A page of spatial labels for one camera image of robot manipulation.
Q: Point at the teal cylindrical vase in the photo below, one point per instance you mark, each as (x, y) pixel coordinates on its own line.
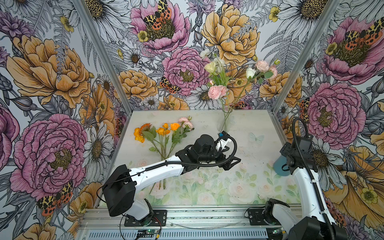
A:
(280, 167)

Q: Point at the pink white rose stem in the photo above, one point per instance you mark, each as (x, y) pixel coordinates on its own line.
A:
(180, 129)

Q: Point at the clear glass vase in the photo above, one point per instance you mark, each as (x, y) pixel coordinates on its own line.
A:
(227, 121)

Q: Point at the light pink peony stem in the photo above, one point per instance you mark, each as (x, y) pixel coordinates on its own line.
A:
(220, 93)

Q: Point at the orange daisy flower stem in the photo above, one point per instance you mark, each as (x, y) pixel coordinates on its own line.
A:
(154, 147)

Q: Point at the aluminium corner post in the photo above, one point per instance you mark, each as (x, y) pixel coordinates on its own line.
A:
(322, 24)
(95, 37)

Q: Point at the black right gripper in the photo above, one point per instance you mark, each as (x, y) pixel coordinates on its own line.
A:
(288, 165)

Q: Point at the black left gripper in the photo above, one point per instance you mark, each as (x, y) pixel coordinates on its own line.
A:
(227, 162)

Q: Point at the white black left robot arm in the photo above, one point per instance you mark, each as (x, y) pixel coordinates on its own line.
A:
(122, 187)

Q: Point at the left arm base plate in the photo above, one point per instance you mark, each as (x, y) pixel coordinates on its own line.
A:
(158, 219)

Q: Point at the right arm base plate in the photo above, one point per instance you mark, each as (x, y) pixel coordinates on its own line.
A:
(258, 216)

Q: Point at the pink carnation flower stem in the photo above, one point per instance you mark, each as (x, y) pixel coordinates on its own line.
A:
(262, 71)

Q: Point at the pink rosebud stem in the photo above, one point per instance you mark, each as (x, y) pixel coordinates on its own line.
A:
(238, 86)

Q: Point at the aluminium front rail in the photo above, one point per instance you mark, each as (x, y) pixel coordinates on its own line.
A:
(178, 217)

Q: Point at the green circuit board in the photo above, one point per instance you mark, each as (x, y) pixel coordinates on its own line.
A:
(148, 234)

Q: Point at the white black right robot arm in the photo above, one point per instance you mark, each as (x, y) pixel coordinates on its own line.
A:
(317, 222)

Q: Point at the right aluminium corner post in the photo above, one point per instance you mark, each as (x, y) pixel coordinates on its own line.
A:
(322, 24)

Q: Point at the left aluminium corner post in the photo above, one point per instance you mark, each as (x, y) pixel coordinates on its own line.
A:
(95, 37)

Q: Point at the orange yellow ranunculus stem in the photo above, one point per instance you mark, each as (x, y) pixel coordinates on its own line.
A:
(143, 134)

